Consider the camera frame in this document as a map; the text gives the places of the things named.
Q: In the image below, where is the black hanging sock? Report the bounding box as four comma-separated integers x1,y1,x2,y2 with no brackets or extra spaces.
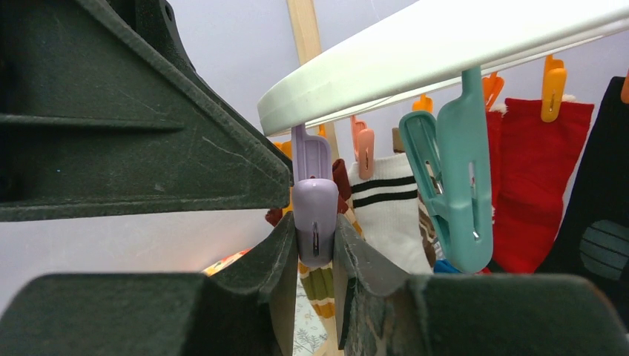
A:
537,76,628,323

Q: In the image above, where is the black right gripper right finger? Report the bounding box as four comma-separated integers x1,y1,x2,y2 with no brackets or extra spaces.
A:
333,216,628,355

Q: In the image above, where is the multicolour striped long sock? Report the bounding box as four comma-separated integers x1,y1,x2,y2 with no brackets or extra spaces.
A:
298,159,351,319

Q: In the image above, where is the red hanging sock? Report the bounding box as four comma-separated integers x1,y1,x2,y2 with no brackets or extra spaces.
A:
485,98,595,273

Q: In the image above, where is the wooden clothes rack frame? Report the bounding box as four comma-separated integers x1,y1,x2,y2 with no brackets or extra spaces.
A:
287,1,344,355

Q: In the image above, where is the lilac clothes peg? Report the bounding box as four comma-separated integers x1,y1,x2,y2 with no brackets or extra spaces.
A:
292,125,338,269

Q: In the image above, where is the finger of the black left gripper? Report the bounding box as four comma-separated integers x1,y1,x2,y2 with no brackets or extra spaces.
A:
1,1,292,222

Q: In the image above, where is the white hanging sock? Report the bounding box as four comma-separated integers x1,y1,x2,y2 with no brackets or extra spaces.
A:
348,154,432,274

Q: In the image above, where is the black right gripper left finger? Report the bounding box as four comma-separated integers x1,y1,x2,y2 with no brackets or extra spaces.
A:
1,214,297,355

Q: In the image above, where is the white round clip hanger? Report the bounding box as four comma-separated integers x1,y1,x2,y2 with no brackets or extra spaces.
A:
257,1,628,136

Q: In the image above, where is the orange clothes peg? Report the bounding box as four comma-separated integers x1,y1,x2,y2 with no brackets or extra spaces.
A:
540,55,567,123

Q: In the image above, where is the pink clothes peg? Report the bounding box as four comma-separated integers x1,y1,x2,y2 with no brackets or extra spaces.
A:
350,116,375,180

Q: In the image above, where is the orange floral cloth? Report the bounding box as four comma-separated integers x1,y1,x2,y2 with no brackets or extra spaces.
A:
202,248,251,276

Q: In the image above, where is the teal clothes peg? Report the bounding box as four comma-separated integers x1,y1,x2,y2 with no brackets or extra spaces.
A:
398,67,493,274

